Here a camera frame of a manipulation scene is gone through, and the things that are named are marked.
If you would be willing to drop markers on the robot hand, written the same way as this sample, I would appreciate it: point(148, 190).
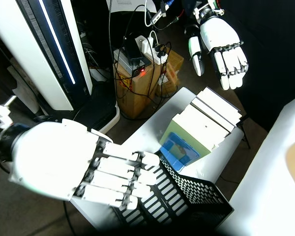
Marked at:
point(218, 34)
point(51, 157)

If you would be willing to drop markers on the small cardboard box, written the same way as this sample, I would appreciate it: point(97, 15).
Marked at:
point(173, 73)

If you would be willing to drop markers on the white power strip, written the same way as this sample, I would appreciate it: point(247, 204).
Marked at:
point(159, 59)

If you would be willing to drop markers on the black base with white rim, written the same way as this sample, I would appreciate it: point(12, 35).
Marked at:
point(100, 110)

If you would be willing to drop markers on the beige book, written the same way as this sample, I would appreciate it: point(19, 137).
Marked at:
point(218, 108)

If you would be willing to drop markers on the black power adapter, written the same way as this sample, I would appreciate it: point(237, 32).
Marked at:
point(134, 51)

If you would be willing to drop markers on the pale green book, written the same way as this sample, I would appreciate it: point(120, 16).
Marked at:
point(186, 130)

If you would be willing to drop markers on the silver power supply red display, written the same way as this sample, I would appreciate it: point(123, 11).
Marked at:
point(119, 57)

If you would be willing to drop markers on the large cardboard box yellow label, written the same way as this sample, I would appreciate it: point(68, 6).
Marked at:
point(135, 98)

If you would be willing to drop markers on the white column with light strip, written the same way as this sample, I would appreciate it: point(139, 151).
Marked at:
point(19, 49)

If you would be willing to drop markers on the white board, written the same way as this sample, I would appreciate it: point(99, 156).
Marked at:
point(265, 172)

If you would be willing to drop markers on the black mesh file basket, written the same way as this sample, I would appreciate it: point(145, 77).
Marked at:
point(206, 216)

